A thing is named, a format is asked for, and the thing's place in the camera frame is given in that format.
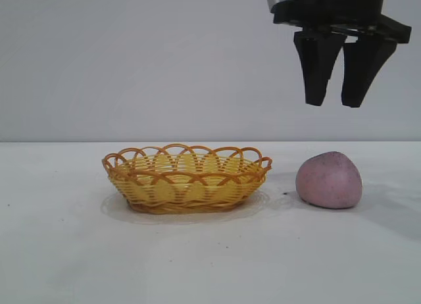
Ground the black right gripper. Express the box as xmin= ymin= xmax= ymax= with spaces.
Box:
xmin=272 ymin=0 xmax=412 ymax=108

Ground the clear plastic saucer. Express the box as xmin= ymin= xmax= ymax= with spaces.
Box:
xmin=100 ymin=185 xmax=271 ymax=224

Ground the yellow woven plastic basket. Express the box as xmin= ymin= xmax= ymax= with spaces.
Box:
xmin=101 ymin=141 xmax=273 ymax=215

